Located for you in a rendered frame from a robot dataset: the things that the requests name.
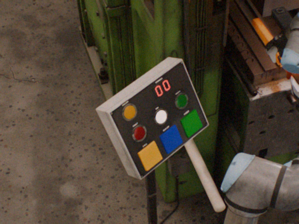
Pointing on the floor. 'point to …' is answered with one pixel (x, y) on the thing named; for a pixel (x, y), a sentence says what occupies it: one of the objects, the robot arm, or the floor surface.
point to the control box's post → (151, 186)
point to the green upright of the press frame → (170, 17)
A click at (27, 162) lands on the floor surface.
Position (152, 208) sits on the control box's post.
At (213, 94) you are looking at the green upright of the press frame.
